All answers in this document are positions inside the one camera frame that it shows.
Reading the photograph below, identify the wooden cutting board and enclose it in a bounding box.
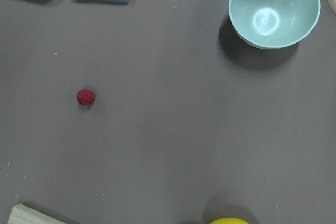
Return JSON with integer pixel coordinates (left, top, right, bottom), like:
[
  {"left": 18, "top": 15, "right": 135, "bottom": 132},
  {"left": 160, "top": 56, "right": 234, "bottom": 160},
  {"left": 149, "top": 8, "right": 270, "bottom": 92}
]
[{"left": 8, "top": 204, "right": 65, "bottom": 224}]

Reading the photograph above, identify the yellow lemon upper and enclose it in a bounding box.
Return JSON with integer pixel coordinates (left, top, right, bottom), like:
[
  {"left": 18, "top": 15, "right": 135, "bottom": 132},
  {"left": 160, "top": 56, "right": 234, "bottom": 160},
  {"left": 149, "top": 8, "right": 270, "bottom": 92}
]
[{"left": 210, "top": 217, "right": 248, "bottom": 224}]

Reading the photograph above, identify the red strawberry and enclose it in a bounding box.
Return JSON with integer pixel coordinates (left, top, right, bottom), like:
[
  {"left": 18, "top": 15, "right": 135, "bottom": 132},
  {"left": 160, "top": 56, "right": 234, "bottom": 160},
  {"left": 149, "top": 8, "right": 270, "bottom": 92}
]
[{"left": 76, "top": 89, "right": 95, "bottom": 106}]

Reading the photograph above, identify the mint green bowl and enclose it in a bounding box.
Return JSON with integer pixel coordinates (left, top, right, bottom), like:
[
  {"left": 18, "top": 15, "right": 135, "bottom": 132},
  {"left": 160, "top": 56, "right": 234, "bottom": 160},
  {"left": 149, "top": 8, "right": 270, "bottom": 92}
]
[{"left": 229, "top": 0, "right": 321, "bottom": 50}]

